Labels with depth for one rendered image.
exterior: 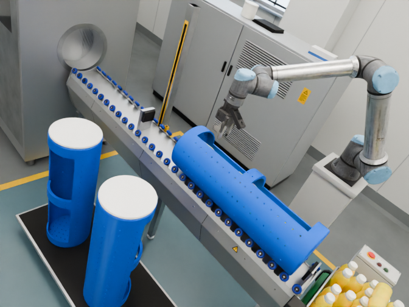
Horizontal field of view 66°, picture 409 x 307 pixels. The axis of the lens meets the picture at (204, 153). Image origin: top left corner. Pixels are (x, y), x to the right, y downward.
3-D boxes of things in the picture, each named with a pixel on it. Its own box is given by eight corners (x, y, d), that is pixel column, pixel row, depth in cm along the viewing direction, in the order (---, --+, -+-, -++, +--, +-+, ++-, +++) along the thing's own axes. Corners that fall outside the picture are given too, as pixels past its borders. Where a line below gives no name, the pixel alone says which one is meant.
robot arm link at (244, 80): (259, 78, 145) (238, 72, 142) (249, 101, 152) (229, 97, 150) (255, 69, 152) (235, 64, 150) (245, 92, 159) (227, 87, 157)
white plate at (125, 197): (112, 225, 135) (112, 227, 135) (167, 208, 152) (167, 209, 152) (89, 181, 150) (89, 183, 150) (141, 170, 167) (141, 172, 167)
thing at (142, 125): (148, 125, 219) (153, 106, 210) (151, 128, 217) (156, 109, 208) (136, 128, 212) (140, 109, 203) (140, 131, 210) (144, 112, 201)
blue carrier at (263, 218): (196, 159, 205) (213, 122, 191) (307, 259, 167) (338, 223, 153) (164, 168, 184) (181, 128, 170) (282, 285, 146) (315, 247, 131)
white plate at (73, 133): (66, 111, 186) (66, 113, 186) (37, 135, 163) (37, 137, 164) (111, 128, 186) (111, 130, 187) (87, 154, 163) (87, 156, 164)
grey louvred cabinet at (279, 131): (177, 89, 480) (205, -13, 396) (290, 178, 388) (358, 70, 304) (148, 94, 443) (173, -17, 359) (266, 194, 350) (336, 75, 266)
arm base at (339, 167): (338, 159, 227) (344, 148, 221) (361, 175, 218) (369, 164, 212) (326, 167, 214) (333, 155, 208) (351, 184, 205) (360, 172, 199)
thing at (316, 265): (305, 273, 160) (318, 259, 153) (309, 277, 159) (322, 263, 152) (296, 284, 154) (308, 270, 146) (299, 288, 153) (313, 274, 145)
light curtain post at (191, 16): (145, 187, 302) (194, 3, 203) (148, 192, 299) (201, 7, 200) (139, 190, 297) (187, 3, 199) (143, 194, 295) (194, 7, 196)
